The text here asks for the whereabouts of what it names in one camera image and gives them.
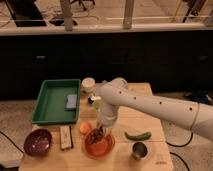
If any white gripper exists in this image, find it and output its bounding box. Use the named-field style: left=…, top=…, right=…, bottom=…
left=98, top=113, right=118, bottom=134

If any dark purple grape bunch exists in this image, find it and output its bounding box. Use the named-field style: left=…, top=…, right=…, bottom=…
left=90, top=129, right=104, bottom=144

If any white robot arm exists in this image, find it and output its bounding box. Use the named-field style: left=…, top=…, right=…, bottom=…
left=98, top=77, right=213, bottom=141

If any red bowl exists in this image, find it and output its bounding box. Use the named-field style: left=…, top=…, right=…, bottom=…
left=82, top=129, right=115, bottom=160

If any dark purple bowl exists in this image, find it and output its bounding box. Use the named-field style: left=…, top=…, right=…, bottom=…
left=24, top=129, right=52, bottom=157

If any orange fruit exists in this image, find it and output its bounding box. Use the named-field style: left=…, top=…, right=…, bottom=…
left=79, top=121, right=92, bottom=135

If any white cup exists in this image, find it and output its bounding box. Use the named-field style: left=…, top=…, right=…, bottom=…
left=82, top=77, right=96, bottom=93

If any green pepper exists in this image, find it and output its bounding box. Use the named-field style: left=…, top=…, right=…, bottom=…
left=124, top=132, right=152, bottom=141

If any wooden block eraser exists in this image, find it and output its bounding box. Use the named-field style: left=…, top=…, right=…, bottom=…
left=60, top=126, right=73, bottom=150

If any small metal cup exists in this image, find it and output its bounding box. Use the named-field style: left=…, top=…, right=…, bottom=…
left=132, top=142, right=148, bottom=159

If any green plastic tray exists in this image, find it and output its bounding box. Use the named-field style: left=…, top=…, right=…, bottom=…
left=32, top=79, right=81, bottom=125

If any white handled brush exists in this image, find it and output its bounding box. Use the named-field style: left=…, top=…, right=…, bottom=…
left=88, top=95, right=101, bottom=104

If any black cable right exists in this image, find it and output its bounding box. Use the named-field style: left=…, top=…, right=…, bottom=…
left=165, top=133, right=195, bottom=171

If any black cable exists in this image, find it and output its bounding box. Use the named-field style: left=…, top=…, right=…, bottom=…
left=165, top=133, right=195, bottom=171
left=0, top=130, right=25, bottom=155

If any black cable left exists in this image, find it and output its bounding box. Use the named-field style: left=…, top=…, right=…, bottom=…
left=0, top=130, right=25, bottom=155

